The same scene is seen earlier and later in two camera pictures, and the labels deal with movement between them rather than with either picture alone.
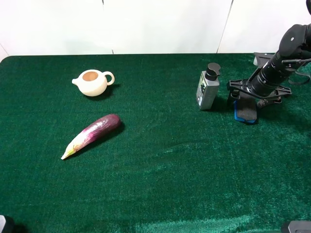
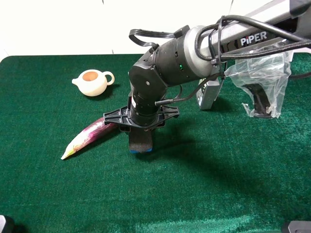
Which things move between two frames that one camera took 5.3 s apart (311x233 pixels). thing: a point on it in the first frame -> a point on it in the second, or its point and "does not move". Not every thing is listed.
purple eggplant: [91, 134] does not move
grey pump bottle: [208, 89] does not move
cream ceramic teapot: [94, 83] does not move
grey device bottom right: [300, 226] does not move
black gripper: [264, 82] -> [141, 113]
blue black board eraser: [245, 110] -> [140, 141]
